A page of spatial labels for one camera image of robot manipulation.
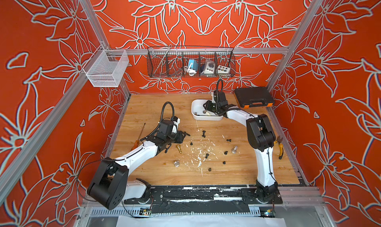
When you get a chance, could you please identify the black orange tool case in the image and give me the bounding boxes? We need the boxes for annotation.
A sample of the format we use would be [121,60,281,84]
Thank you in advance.
[234,87,275,109]

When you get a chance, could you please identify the yellow handled pliers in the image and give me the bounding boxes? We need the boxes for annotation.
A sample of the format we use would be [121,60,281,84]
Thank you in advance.
[274,136,284,160]

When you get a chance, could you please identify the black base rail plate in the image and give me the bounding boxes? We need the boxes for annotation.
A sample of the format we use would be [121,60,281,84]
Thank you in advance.
[123,186,283,205]

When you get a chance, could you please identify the clear plastic wall bin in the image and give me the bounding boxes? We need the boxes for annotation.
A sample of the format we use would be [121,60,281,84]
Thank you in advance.
[82,50,130,88]

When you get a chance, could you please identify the white plastic storage box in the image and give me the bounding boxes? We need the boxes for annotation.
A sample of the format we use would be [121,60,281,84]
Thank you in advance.
[191,99,223,121]

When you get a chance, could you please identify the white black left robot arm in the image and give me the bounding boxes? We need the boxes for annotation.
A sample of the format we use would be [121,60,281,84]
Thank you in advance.
[86,102,186,210]

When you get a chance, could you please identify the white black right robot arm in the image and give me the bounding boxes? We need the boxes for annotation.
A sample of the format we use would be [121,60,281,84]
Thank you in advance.
[203,79,279,204]

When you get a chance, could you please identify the white dotted cube in basket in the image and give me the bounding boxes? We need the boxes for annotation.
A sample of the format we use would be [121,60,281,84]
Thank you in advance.
[217,65,230,75]

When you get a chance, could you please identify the silver chess piece right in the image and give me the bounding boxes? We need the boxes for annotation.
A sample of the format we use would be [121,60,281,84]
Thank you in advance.
[231,146,238,154]

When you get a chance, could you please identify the gold chess piece lying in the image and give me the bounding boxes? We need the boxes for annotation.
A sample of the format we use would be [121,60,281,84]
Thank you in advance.
[176,144,182,154]

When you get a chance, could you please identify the orange handled screwdriver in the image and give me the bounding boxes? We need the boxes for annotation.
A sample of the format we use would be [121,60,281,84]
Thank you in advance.
[131,123,146,150]

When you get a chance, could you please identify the black wire wall basket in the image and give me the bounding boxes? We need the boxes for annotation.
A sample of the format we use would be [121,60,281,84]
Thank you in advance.
[147,45,236,78]

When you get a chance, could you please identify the teal box in basket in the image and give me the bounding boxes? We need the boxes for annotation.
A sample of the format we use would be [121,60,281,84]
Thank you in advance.
[188,59,198,73]

